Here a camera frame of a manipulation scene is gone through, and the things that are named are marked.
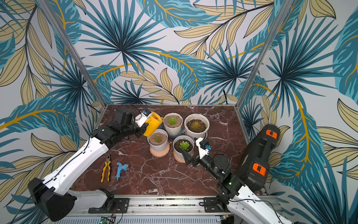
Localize white ribbed pot green succulent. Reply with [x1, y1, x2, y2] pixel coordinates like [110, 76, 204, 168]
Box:
[163, 113, 184, 138]

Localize white pot dark soil succulent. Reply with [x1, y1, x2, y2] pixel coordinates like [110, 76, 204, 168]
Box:
[173, 135, 194, 163]

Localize right metal frame post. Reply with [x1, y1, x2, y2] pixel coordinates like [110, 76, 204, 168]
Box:
[235, 0, 293, 111]

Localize metal frame post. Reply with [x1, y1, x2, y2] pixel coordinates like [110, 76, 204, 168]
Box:
[38, 0, 107, 108]
[235, 0, 293, 111]

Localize blue spray nozzle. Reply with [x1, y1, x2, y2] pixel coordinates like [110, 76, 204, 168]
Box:
[116, 162, 129, 180]

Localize left metal frame post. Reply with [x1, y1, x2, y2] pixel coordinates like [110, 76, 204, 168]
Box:
[38, 0, 107, 108]

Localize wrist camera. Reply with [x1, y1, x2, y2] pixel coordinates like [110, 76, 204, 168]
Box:
[195, 137, 211, 159]
[135, 109, 152, 127]

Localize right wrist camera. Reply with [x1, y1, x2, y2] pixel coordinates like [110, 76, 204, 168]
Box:
[195, 137, 211, 159]

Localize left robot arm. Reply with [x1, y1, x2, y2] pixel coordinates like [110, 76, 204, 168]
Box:
[28, 108, 153, 222]

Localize yellow watering can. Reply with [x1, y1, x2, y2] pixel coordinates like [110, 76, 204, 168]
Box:
[144, 112, 161, 137]

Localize blue pot red succulent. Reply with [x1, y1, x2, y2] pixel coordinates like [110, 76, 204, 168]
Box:
[157, 113, 164, 129]

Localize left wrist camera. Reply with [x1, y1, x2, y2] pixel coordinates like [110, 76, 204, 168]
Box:
[135, 109, 152, 127]

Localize large white round pot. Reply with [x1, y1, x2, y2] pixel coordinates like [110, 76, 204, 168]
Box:
[184, 113, 210, 139]

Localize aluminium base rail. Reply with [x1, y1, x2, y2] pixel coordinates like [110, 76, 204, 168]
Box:
[41, 194, 286, 224]

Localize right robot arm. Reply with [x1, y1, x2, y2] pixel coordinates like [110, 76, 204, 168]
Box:
[181, 125, 291, 224]

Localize white pot pink soil succulent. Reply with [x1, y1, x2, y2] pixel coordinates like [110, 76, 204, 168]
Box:
[147, 129, 170, 157]

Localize yellow handled pliers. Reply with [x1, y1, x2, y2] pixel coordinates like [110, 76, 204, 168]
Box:
[101, 154, 111, 183]

